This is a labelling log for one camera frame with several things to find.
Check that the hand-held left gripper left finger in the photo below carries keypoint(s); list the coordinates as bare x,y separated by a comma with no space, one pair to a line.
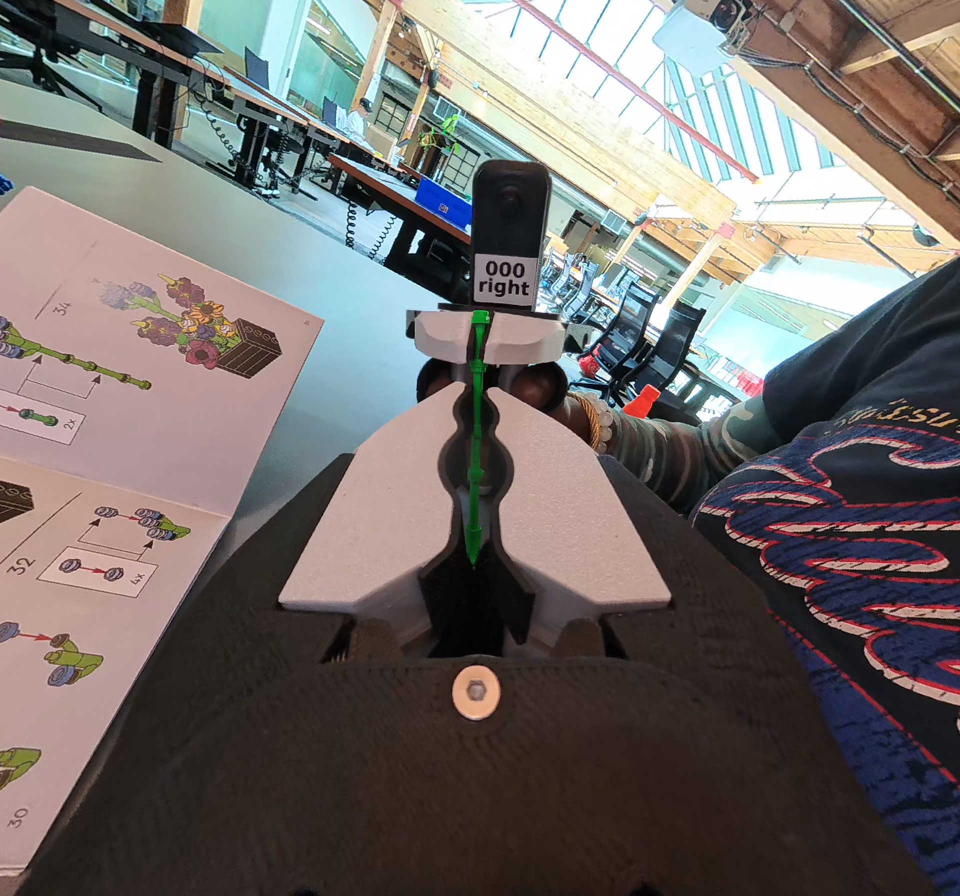
375,529

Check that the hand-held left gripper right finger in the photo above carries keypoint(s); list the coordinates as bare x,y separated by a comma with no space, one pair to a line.
585,529

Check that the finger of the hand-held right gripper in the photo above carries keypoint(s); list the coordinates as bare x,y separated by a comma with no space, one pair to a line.
442,334
525,337

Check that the green lego rod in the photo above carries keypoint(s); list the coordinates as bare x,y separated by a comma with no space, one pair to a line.
475,416

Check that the green lego sprig blue buds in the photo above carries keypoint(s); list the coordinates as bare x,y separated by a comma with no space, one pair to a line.
473,529

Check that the person's right forearm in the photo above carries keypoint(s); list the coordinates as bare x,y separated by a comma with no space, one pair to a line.
675,454

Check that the lego instruction booklet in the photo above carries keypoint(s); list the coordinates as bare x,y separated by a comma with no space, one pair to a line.
150,356

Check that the person's right hand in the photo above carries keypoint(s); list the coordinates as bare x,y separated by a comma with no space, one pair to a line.
544,386

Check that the blue storage bin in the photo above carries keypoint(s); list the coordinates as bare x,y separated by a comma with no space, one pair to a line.
442,200

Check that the green potted plant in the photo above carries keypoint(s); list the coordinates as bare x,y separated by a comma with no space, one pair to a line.
442,133

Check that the wooden office desk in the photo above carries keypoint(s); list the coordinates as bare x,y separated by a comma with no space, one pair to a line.
90,34
390,199

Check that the black office chair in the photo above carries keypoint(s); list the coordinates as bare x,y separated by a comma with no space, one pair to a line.
45,49
667,341

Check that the white ceiling projector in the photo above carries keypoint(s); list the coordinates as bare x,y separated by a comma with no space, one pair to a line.
697,26

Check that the person's black lettered jersey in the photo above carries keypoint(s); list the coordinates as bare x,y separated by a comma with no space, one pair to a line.
862,574

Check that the black laptop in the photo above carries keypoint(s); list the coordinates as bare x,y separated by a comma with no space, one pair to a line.
180,41

